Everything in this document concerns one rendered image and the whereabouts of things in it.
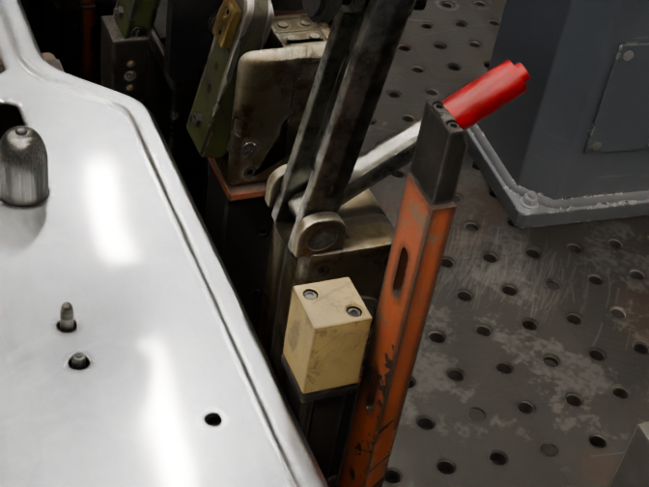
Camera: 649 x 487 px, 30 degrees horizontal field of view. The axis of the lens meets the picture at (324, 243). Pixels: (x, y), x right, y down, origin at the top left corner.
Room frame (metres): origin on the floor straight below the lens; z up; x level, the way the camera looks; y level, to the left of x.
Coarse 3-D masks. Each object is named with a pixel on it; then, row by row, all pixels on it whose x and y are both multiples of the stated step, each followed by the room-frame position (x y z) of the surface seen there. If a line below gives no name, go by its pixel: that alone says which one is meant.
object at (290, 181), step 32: (320, 0) 0.53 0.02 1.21; (352, 0) 0.55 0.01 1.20; (384, 0) 0.54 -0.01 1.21; (416, 0) 0.57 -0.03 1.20; (352, 32) 0.57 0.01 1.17; (384, 32) 0.54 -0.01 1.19; (320, 64) 0.57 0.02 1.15; (352, 64) 0.54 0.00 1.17; (384, 64) 0.55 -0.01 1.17; (320, 96) 0.56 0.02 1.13; (352, 96) 0.54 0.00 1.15; (320, 128) 0.56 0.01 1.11; (352, 128) 0.54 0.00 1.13; (320, 160) 0.54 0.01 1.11; (352, 160) 0.54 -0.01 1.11; (288, 192) 0.56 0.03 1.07; (320, 192) 0.53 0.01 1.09
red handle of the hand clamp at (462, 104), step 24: (504, 72) 0.60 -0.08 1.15; (456, 96) 0.59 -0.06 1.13; (480, 96) 0.59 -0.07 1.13; (504, 96) 0.59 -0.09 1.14; (456, 120) 0.58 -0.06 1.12; (480, 120) 0.59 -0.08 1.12; (384, 144) 0.58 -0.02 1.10; (408, 144) 0.57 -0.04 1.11; (360, 168) 0.56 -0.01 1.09; (384, 168) 0.56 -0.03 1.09; (360, 192) 0.56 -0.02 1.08
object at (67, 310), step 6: (66, 306) 0.48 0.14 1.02; (60, 312) 0.48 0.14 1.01; (66, 312) 0.48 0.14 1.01; (72, 312) 0.48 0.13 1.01; (60, 318) 0.48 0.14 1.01; (66, 318) 0.48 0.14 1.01; (72, 318) 0.48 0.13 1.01; (60, 324) 0.48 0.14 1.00; (66, 324) 0.48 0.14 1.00; (72, 324) 0.48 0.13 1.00; (60, 330) 0.48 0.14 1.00; (66, 330) 0.48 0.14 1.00; (72, 330) 0.48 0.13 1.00
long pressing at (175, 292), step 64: (0, 0) 0.81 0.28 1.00; (64, 128) 0.67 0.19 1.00; (128, 128) 0.68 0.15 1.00; (64, 192) 0.60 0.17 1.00; (128, 192) 0.61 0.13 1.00; (0, 256) 0.53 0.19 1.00; (64, 256) 0.54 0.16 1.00; (128, 256) 0.55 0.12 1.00; (192, 256) 0.56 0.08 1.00; (0, 320) 0.48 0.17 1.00; (128, 320) 0.50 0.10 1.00; (192, 320) 0.51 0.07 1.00; (0, 384) 0.43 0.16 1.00; (64, 384) 0.44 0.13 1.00; (128, 384) 0.45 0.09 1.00; (192, 384) 0.46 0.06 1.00; (256, 384) 0.46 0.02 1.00; (0, 448) 0.39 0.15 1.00; (64, 448) 0.40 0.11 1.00; (128, 448) 0.40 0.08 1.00; (192, 448) 0.41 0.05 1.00; (256, 448) 0.42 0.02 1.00
